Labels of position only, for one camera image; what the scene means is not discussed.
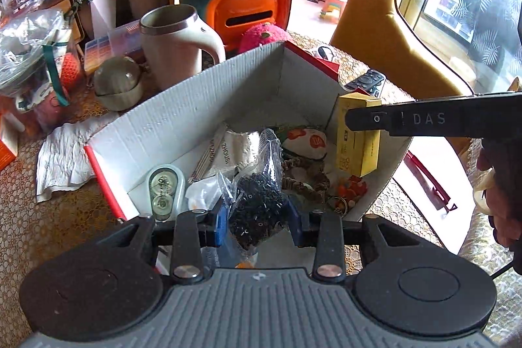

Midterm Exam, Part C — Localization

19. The orange keychain with ring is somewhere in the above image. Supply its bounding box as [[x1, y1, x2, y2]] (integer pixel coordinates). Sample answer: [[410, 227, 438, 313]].
[[326, 176, 368, 215]]

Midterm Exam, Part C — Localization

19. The brown braided rope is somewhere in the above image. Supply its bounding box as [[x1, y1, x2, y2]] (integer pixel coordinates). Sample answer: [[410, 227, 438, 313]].
[[281, 158, 330, 196]]

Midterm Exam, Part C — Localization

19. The pink mug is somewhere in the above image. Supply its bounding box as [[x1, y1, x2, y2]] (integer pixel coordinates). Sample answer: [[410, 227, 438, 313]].
[[33, 94, 71, 125]]

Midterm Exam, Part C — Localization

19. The red pen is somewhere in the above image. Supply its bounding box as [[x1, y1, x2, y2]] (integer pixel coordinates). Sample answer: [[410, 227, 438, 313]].
[[405, 151, 458, 213]]

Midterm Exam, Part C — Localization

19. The person's right hand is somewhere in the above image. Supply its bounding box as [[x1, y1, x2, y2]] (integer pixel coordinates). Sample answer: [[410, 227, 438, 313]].
[[474, 136, 522, 276]]

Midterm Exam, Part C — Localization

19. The plastic-covered container with bag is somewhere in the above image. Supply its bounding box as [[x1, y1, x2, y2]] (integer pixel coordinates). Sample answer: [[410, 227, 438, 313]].
[[0, 26, 85, 121]]

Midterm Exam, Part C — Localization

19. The colourful bead organizer box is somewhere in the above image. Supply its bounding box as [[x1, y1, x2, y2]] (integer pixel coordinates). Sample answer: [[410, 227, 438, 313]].
[[84, 20, 142, 74]]

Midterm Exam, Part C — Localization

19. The small yellow box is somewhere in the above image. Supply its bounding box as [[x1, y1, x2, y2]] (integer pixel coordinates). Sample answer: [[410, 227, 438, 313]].
[[335, 92, 383, 177]]

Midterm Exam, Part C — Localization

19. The yellow giraffe toy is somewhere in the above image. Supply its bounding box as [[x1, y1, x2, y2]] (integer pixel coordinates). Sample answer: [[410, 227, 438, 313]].
[[330, 0, 480, 97]]

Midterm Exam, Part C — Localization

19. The beige mug with steel rim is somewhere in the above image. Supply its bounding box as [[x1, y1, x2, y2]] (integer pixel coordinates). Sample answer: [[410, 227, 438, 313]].
[[139, 4, 227, 92]]

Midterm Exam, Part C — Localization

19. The white printed plastic bag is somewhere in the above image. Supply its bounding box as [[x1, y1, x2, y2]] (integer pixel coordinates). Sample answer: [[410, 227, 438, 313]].
[[185, 177, 223, 215]]

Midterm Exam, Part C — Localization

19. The clear tape roll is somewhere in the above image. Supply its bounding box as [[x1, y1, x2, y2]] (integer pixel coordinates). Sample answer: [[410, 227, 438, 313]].
[[472, 168, 497, 217]]

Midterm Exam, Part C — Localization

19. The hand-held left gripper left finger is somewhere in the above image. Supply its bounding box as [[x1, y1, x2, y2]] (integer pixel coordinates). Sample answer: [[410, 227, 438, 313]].
[[110, 204, 230, 285]]

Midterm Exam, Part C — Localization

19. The small colourful stool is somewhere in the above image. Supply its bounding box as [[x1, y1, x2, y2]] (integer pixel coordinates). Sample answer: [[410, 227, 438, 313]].
[[320, 0, 348, 23]]

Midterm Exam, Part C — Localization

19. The crumpled clear plastic bag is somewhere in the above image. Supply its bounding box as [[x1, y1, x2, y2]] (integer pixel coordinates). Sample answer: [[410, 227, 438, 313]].
[[0, 11, 77, 88]]

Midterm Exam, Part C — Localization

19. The red cardboard box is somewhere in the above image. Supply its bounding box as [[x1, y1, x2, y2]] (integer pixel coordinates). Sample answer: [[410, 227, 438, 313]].
[[84, 41, 413, 251]]

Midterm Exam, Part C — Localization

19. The crumpled white paper towel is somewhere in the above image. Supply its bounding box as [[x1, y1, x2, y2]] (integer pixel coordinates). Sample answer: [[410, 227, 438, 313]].
[[36, 122, 120, 204]]

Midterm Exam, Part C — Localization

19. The kraft paper packet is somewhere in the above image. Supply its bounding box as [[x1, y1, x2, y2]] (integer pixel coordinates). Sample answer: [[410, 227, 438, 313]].
[[190, 122, 262, 184]]

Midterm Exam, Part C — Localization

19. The black cable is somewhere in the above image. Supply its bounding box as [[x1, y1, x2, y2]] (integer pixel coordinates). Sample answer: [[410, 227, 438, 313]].
[[488, 260, 515, 280]]

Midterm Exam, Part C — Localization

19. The black remote control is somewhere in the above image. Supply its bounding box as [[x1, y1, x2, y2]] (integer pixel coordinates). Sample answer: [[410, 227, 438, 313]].
[[345, 69, 387, 97]]

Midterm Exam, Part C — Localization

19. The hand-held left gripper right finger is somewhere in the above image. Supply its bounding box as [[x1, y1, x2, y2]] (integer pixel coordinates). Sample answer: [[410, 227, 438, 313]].
[[286, 196, 409, 281]]

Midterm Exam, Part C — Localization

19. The round olive container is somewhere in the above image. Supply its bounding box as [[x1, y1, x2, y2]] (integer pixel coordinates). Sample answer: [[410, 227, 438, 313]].
[[94, 56, 145, 112]]

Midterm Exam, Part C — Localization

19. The pale blue correction tape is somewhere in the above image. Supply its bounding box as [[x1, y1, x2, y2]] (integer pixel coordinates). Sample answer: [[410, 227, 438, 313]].
[[147, 164, 186, 222]]

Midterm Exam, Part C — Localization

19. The clear bag of black beads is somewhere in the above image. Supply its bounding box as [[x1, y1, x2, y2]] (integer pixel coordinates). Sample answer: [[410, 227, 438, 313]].
[[216, 129, 291, 256]]

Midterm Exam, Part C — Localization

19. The pink knitted ball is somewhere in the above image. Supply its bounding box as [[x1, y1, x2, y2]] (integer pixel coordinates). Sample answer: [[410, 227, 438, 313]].
[[238, 23, 292, 55]]

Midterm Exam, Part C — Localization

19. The orange white tissue box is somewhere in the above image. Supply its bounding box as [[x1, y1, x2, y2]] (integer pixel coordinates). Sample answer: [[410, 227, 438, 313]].
[[0, 113, 19, 171]]

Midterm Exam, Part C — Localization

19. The green orange storage box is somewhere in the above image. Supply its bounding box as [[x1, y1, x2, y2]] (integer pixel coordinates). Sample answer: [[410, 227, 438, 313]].
[[180, 0, 293, 55]]

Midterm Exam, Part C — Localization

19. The beige lace tablecloth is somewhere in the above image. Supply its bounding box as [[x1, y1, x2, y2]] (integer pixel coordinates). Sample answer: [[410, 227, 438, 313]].
[[0, 30, 522, 348]]

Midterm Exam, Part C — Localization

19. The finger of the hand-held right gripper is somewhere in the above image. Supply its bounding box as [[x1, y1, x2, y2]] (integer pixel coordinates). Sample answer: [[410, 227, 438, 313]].
[[344, 107, 392, 132]]

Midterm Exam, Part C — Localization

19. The embroidered white green sachet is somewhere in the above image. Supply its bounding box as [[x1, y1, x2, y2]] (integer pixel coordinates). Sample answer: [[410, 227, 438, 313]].
[[279, 127, 328, 162]]

